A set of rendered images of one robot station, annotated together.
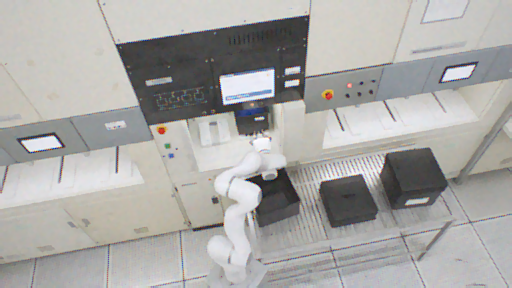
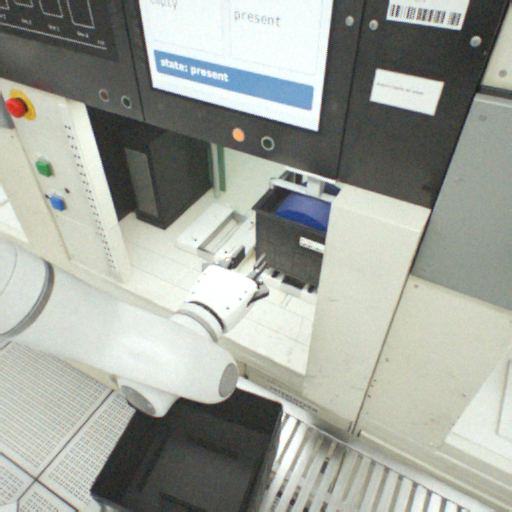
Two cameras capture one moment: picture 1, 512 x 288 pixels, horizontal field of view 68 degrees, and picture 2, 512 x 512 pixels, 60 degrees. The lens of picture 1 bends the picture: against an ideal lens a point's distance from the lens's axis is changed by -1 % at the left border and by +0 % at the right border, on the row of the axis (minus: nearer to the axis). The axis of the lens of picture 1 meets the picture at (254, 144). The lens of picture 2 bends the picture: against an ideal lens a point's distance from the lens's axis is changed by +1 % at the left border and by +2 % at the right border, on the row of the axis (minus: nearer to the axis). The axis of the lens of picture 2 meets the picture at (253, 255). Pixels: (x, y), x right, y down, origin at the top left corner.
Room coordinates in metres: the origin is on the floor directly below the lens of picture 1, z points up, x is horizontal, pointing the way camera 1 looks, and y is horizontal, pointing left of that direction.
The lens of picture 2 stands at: (0.99, -0.39, 1.77)
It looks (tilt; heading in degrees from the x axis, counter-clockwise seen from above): 44 degrees down; 37
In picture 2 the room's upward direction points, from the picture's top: straight up
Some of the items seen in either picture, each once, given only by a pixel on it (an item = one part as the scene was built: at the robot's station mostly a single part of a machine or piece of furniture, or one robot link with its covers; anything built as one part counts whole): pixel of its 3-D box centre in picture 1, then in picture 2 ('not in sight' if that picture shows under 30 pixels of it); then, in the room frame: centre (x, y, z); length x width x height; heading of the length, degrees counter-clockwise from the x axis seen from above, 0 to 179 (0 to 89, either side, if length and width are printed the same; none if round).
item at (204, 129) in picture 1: (214, 132); (224, 233); (1.72, 0.28, 0.89); 0.22 x 0.21 x 0.04; 7
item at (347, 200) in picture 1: (347, 198); not in sight; (1.15, -0.57, 0.83); 0.29 x 0.29 x 0.13; 8
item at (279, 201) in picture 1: (271, 196); (197, 462); (1.19, -0.09, 0.85); 0.28 x 0.28 x 0.17; 17
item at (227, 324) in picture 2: (262, 147); (218, 299); (1.34, -0.05, 1.19); 0.11 x 0.10 x 0.07; 8
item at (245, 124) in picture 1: (250, 110); (311, 219); (1.76, 0.01, 1.06); 0.24 x 0.20 x 0.32; 97
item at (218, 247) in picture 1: (225, 253); not in sight; (0.75, 0.19, 1.07); 0.19 x 0.12 x 0.24; 64
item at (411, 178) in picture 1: (410, 179); not in sight; (1.22, -0.98, 0.89); 0.29 x 0.29 x 0.25; 4
